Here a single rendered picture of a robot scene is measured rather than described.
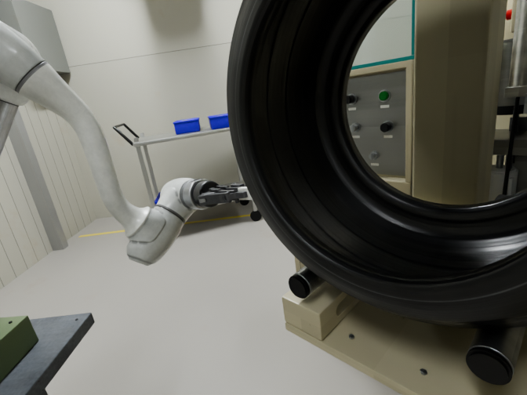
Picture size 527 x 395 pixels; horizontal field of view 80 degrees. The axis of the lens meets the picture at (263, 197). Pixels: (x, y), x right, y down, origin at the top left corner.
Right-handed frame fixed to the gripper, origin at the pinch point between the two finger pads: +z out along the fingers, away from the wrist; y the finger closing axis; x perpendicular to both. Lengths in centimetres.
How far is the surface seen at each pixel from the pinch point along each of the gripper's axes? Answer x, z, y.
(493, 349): 16, 48, -10
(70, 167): -23, -370, 44
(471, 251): 15.2, 41.2, 11.8
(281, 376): 96, -44, 26
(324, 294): 18.2, 21.5, -6.1
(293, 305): 18.4, 18.1, -11.1
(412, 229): 12.7, 30.5, 14.2
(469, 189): 8.0, 38.2, 25.9
